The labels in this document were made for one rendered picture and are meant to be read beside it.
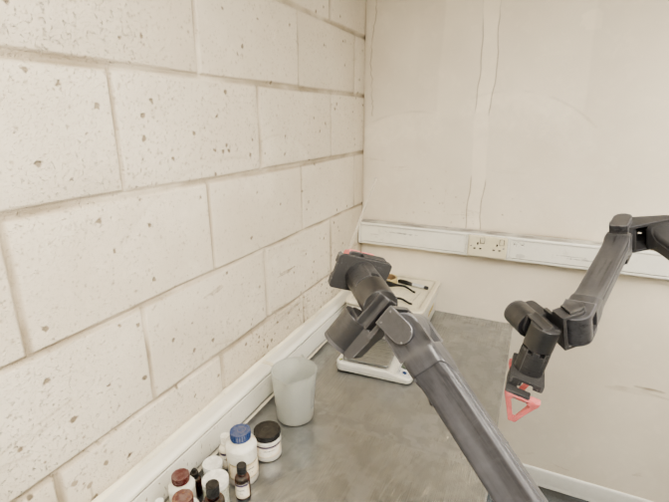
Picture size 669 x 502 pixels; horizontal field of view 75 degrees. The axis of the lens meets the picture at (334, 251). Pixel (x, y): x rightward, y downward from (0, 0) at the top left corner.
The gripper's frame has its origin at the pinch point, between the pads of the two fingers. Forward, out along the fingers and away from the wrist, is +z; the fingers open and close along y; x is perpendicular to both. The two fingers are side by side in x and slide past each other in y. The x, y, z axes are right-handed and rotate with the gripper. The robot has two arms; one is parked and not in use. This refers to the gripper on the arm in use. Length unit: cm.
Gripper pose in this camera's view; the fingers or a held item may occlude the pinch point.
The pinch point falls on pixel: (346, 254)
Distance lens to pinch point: 85.0
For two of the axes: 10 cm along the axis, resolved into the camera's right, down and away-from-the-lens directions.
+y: 9.1, 2.1, 3.5
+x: 3.2, -8.9, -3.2
